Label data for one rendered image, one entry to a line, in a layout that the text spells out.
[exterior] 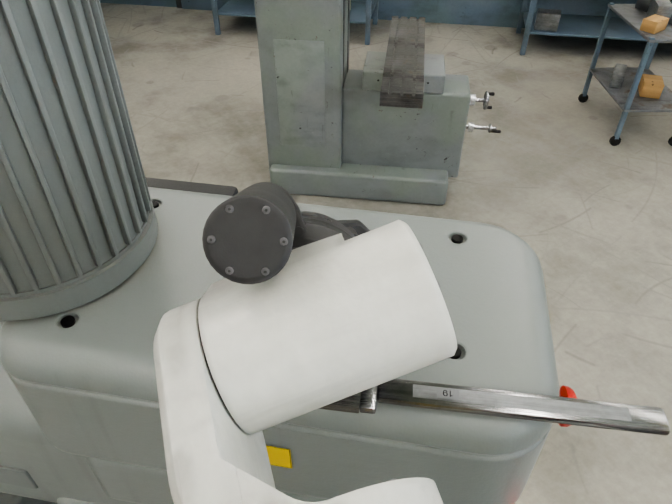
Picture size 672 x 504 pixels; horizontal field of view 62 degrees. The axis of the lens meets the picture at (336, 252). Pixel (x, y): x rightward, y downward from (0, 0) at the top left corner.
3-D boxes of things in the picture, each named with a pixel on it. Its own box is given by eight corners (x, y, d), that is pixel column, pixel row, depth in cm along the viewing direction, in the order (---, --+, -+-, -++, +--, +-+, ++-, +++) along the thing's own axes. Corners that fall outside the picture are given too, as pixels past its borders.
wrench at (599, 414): (655, 401, 41) (660, 394, 41) (672, 450, 38) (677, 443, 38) (326, 365, 44) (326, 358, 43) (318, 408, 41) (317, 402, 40)
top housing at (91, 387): (510, 324, 68) (541, 219, 58) (526, 547, 49) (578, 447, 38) (146, 277, 75) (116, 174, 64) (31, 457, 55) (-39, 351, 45)
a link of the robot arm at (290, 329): (424, 319, 34) (482, 401, 23) (259, 384, 34) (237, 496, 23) (357, 141, 32) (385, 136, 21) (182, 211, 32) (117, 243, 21)
